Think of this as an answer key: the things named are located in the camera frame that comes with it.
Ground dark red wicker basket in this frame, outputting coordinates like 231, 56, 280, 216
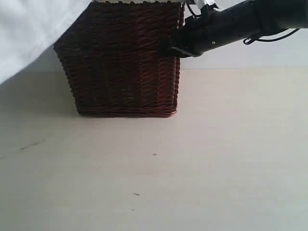
53, 1, 184, 117

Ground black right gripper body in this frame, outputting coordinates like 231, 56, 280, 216
156, 7, 217, 58

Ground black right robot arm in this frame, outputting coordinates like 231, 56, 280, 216
158, 0, 308, 58

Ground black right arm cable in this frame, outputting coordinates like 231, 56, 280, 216
243, 27, 301, 45

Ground white t-shirt red print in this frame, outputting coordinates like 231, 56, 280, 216
0, 0, 91, 83

